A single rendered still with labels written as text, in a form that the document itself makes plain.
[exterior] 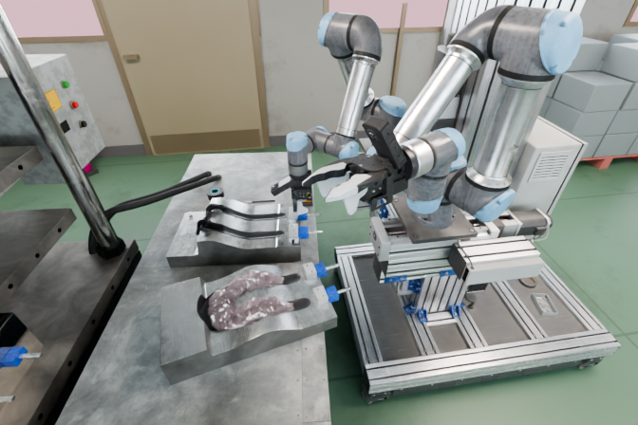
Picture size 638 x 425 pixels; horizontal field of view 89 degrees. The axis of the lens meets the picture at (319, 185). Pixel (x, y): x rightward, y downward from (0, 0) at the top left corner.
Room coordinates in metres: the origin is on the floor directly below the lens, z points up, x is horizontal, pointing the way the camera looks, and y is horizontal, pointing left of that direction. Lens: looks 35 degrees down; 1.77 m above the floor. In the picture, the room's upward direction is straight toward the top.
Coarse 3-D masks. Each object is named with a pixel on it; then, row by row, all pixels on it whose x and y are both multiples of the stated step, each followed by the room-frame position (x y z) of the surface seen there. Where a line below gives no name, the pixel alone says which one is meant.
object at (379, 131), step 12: (372, 120) 0.51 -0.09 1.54; (384, 120) 0.50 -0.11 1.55; (372, 132) 0.50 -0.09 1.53; (384, 132) 0.49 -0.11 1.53; (372, 144) 0.53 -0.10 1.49; (384, 144) 0.50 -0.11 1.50; (396, 144) 0.51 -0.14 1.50; (384, 156) 0.52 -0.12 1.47; (396, 156) 0.51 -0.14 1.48; (396, 168) 0.51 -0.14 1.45
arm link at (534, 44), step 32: (512, 32) 0.74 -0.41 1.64; (544, 32) 0.70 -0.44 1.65; (576, 32) 0.71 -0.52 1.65; (512, 64) 0.73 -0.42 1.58; (544, 64) 0.68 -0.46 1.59; (512, 96) 0.72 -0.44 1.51; (512, 128) 0.71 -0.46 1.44; (480, 160) 0.74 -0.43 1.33; (512, 160) 0.72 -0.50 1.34; (480, 192) 0.70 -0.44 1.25; (512, 192) 0.70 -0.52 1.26
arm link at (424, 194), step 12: (408, 180) 0.61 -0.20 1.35; (420, 180) 0.58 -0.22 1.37; (432, 180) 0.57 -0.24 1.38; (444, 180) 0.58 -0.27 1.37; (408, 192) 0.60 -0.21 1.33; (420, 192) 0.58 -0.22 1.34; (432, 192) 0.57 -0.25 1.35; (408, 204) 0.60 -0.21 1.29; (420, 204) 0.58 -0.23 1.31; (432, 204) 0.57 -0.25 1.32
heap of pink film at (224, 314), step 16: (256, 272) 0.72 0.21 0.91; (224, 288) 0.67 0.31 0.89; (240, 288) 0.66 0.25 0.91; (256, 288) 0.66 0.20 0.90; (208, 304) 0.61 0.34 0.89; (224, 304) 0.61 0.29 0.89; (256, 304) 0.59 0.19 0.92; (272, 304) 0.60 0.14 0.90; (288, 304) 0.62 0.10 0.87; (224, 320) 0.55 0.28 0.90; (240, 320) 0.55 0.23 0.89
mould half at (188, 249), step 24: (192, 216) 1.06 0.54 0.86; (216, 216) 0.98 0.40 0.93; (288, 216) 1.03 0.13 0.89; (192, 240) 0.92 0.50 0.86; (216, 240) 0.85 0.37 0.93; (240, 240) 0.89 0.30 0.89; (264, 240) 0.89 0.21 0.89; (288, 240) 0.89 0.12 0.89; (192, 264) 0.84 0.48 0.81; (216, 264) 0.84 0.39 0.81; (240, 264) 0.85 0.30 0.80
